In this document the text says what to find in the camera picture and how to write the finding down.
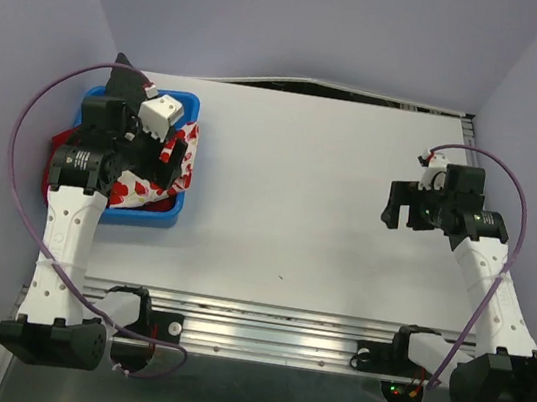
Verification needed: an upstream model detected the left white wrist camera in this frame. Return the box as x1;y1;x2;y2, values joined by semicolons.
138;95;185;142

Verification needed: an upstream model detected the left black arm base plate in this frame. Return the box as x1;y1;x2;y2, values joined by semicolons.
113;306;184;344

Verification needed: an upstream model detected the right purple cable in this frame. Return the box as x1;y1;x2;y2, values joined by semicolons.
384;139;537;402

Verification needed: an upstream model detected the purple cable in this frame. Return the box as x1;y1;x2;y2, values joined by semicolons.
0;49;230;385
384;139;537;402

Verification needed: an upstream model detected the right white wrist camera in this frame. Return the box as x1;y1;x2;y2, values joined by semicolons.
417;150;449;191

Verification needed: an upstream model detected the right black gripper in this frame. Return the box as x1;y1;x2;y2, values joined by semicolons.
377;171;456;237

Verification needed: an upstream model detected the white red poppy skirt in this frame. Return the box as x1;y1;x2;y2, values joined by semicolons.
108;121;200;212

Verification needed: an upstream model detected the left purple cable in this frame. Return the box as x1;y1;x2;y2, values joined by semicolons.
0;49;230;385

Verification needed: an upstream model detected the dark grey dotted skirt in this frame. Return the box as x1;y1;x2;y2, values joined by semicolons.
104;68;148;115

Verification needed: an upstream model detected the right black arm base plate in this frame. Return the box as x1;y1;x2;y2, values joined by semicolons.
348;339;398;376

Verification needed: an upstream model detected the aluminium frame rail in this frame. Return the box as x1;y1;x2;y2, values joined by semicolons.
0;263;537;402

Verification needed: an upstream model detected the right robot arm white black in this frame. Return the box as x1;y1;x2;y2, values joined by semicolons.
351;153;537;402

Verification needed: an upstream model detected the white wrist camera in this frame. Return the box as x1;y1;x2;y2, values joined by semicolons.
417;150;449;191
138;95;185;142

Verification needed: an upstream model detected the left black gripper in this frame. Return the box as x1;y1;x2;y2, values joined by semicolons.
109;105;193;192

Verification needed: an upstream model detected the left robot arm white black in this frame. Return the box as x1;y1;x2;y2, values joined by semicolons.
0;96;140;371

